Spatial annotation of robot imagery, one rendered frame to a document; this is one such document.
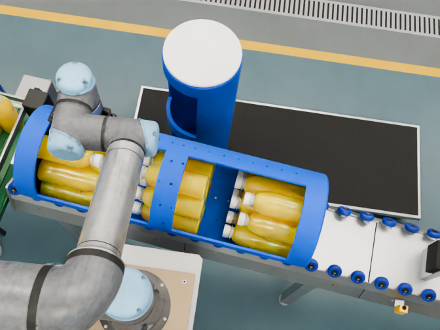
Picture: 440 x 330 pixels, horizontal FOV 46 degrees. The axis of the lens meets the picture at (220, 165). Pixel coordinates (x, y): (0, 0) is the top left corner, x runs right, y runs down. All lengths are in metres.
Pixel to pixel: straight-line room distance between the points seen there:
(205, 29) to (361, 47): 1.56
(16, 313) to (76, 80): 0.49
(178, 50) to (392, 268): 1.02
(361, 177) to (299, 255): 1.30
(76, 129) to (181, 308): 0.59
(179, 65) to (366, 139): 1.32
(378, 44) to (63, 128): 2.52
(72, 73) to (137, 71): 1.93
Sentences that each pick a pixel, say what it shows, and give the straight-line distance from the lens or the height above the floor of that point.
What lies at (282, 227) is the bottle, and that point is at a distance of 1.50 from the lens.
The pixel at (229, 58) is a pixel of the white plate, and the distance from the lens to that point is 1.84.
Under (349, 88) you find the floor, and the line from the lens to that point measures 3.11.
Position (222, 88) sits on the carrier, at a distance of 1.82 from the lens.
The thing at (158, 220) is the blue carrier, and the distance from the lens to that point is 1.48.
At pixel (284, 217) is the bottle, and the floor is 1.17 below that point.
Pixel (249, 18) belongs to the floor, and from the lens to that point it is 3.26.
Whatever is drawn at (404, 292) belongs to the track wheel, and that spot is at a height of 0.96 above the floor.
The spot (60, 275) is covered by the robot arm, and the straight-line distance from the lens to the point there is 0.82.
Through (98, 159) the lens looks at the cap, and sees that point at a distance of 1.52.
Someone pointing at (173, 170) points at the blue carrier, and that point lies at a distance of 1.43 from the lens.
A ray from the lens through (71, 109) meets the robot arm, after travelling 1.09.
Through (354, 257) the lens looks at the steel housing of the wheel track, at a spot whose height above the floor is 0.93.
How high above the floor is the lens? 2.57
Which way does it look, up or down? 68 degrees down
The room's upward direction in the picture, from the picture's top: 9 degrees clockwise
